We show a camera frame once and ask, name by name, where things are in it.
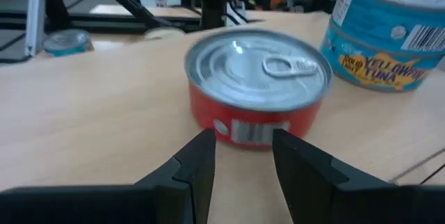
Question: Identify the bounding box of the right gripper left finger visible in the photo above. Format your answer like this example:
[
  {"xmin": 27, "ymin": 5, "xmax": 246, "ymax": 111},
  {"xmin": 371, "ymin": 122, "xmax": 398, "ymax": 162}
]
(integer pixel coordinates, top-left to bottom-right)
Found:
[{"xmin": 0, "ymin": 128, "xmax": 217, "ymax": 224}]

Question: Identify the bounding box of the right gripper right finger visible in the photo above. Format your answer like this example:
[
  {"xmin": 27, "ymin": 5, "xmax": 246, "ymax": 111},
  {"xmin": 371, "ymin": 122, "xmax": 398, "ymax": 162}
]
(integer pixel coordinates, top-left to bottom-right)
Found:
[{"xmin": 272, "ymin": 128, "xmax": 445, "ymax": 224}]

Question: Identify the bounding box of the blue yellowfin tuna can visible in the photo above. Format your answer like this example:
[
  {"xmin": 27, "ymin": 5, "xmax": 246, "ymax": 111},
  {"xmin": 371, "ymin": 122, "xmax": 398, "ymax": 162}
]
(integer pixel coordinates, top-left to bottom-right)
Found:
[
  {"xmin": 319, "ymin": 22, "xmax": 445, "ymax": 93},
  {"xmin": 329, "ymin": 0, "xmax": 445, "ymax": 60}
]

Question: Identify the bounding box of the red label seafood can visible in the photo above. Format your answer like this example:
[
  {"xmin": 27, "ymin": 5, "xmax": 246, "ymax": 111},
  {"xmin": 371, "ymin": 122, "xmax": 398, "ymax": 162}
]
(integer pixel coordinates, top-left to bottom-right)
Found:
[{"xmin": 184, "ymin": 28, "xmax": 334, "ymax": 151}]

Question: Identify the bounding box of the green label tuna can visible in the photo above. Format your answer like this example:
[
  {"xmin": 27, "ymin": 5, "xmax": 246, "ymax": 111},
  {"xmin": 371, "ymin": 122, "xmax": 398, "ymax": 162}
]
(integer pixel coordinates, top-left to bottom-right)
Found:
[{"xmin": 41, "ymin": 28, "xmax": 94, "ymax": 58}]

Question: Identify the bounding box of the white metal bracket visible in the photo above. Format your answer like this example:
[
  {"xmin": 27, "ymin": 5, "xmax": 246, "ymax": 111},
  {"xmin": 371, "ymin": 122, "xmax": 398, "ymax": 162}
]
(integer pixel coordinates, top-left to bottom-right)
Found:
[{"xmin": 24, "ymin": 0, "xmax": 46, "ymax": 58}]

